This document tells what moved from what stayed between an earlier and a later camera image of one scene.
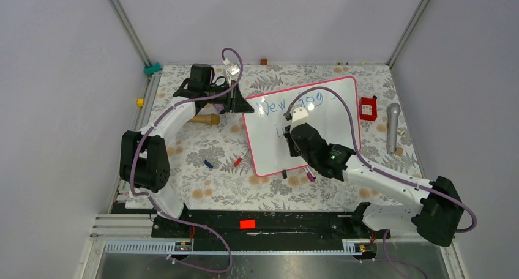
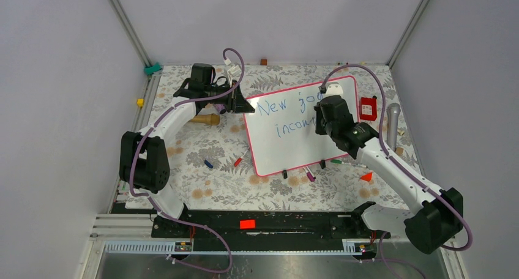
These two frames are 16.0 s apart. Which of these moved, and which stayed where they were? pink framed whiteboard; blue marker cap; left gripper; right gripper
Moved: right gripper
Stayed: left gripper; blue marker cap; pink framed whiteboard
